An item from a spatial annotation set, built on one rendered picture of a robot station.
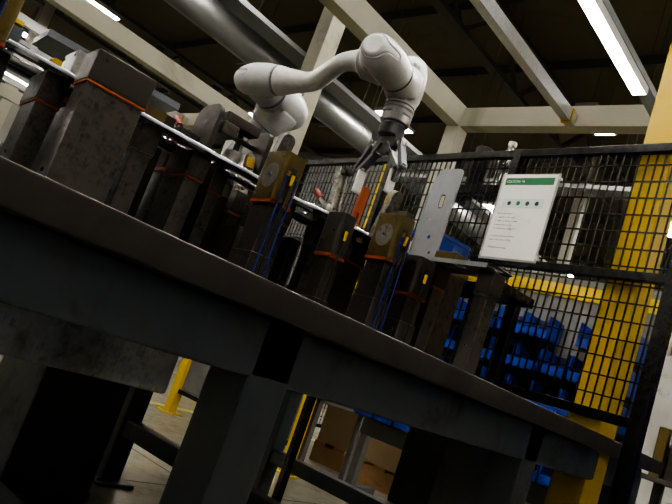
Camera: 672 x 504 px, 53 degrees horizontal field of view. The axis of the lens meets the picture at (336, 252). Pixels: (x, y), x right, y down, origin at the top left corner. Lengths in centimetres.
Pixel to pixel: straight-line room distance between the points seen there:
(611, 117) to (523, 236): 397
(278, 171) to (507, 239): 101
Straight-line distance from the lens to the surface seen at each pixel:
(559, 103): 596
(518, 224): 227
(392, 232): 167
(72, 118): 131
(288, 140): 157
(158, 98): 189
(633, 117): 608
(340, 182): 206
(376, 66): 187
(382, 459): 473
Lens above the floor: 62
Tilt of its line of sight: 10 degrees up
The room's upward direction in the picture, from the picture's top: 19 degrees clockwise
